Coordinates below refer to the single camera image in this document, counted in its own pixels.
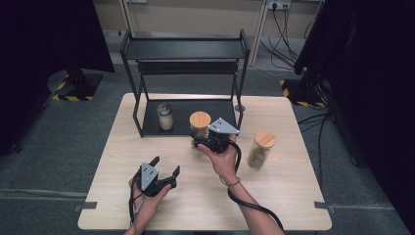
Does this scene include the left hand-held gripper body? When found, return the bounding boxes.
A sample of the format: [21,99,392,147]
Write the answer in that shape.
[134,162,178,198]

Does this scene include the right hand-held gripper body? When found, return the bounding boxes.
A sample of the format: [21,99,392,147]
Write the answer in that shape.
[204,117,241,155]

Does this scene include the short glass jar wooden lid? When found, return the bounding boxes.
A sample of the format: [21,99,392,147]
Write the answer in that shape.
[189,111,212,149]

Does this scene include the glass jar with metal lid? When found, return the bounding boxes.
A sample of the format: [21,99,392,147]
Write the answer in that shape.
[156,102,175,132]

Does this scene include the tall glass jar wooden lid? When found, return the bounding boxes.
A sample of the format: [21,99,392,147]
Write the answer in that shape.
[247,129,277,170]

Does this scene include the black metal shelf rack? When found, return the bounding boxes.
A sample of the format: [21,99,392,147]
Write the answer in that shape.
[118,28,252,138]

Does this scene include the person's left hand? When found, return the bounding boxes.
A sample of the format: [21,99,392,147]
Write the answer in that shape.
[128,177,172,220]

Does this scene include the person's right hand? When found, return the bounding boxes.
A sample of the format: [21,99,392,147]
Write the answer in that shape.
[197,133,242,186]

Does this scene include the thin wrist band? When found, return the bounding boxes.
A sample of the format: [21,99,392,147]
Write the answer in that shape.
[218,175,242,188]

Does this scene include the grey tape strip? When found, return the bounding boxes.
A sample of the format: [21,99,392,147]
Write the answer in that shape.
[73,201,99,212]
[313,201,338,215]

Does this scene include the stand base with striped tape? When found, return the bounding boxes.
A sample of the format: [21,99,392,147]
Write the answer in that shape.
[47,68,104,102]
[279,77,327,109]

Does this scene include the black curtain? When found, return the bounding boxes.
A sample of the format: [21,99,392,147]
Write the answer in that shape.
[0,0,115,157]
[293,0,415,235]

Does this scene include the left hand-held gripper cable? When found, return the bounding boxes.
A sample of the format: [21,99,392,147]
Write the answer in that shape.
[128,175,145,227]

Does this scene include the hand-held gripper cable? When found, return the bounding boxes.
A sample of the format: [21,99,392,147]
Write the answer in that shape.
[128,175,145,227]
[226,140,286,233]

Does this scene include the right hand-held gripper cable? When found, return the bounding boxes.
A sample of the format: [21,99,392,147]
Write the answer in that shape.
[226,140,286,233]

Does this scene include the black floor cables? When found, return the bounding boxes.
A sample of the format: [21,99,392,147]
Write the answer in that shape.
[298,110,331,191]

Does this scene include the white metal post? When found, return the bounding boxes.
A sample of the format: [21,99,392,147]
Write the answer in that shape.
[117,0,137,35]
[249,0,271,67]

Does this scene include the black cables at wall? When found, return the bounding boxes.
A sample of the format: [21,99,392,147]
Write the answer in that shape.
[259,6,315,71]

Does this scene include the grey floor cable cover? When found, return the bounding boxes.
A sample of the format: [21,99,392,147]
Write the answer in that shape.
[0,188,89,201]

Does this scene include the white wall socket strip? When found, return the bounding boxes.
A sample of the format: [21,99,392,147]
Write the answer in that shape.
[267,0,292,11]

